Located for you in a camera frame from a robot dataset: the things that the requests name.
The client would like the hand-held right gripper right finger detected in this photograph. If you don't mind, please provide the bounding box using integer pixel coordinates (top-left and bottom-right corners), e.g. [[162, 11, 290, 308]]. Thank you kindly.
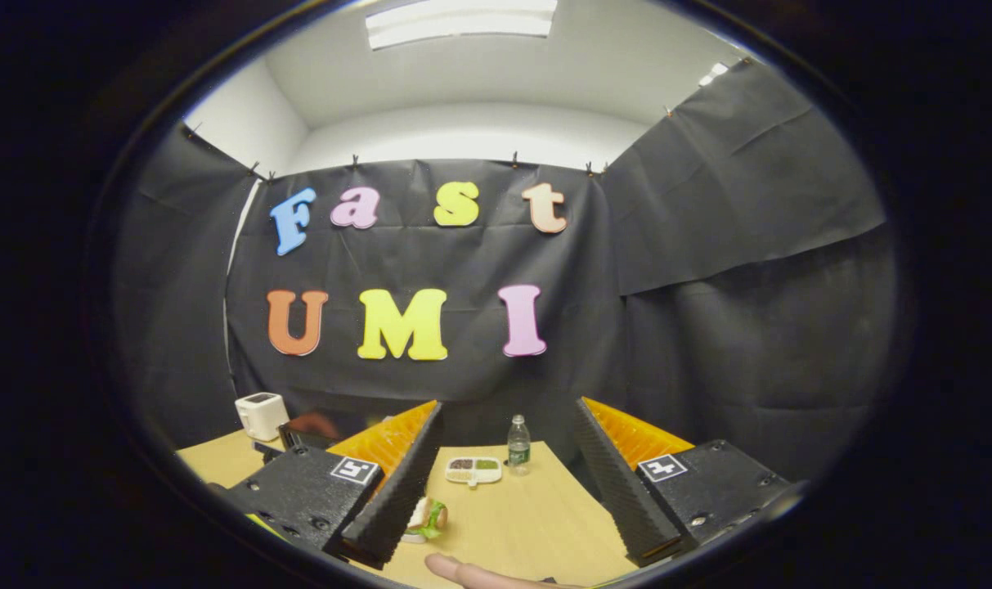
[[575, 396, 808, 569]]

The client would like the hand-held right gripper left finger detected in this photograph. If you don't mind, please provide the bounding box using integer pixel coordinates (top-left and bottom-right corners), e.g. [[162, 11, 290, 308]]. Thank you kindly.
[[222, 400, 446, 572]]

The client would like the sandwich with lettuce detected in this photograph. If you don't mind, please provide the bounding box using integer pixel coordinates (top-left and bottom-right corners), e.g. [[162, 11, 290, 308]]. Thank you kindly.
[[409, 497, 450, 540]]

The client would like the black electric oven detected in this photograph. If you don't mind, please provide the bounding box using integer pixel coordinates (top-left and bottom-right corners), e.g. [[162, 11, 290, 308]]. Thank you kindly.
[[253, 411, 359, 461]]

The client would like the white divided grain plate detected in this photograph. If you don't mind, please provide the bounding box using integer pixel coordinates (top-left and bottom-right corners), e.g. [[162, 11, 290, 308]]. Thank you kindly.
[[444, 456, 504, 488]]

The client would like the clear plastic water bottle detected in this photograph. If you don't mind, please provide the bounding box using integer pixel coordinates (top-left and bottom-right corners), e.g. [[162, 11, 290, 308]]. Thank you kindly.
[[506, 414, 532, 478]]

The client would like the black backdrop cloth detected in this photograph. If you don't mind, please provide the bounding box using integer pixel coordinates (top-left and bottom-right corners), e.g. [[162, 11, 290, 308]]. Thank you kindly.
[[111, 59, 901, 483]]

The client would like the white toaster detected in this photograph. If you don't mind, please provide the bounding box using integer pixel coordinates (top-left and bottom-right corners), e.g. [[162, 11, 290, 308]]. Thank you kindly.
[[234, 392, 291, 443]]

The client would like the large ceiling light panel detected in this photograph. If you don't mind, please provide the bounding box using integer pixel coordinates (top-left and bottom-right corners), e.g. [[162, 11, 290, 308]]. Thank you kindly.
[[364, 0, 559, 51]]

